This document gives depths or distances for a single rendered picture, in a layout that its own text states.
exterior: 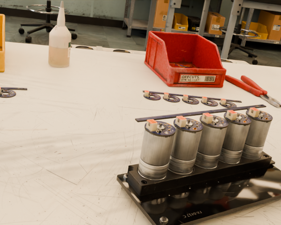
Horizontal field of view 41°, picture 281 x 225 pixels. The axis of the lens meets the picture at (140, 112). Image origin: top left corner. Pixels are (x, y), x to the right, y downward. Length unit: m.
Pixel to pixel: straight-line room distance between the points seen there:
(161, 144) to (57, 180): 0.10
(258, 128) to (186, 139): 0.08
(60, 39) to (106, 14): 4.14
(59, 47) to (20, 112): 0.18
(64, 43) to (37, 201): 0.34
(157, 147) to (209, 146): 0.06
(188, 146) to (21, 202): 0.14
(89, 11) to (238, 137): 4.42
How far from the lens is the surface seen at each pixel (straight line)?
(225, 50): 2.90
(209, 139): 0.32
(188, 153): 0.31
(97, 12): 4.72
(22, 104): 0.47
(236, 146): 0.35
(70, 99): 0.49
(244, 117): 0.35
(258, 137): 0.37
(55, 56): 0.60
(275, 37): 4.98
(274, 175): 0.38
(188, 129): 0.30
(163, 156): 0.30
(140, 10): 4.77
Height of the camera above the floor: 0.94
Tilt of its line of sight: 24 degrees down
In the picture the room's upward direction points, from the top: 9 degrees clockwise
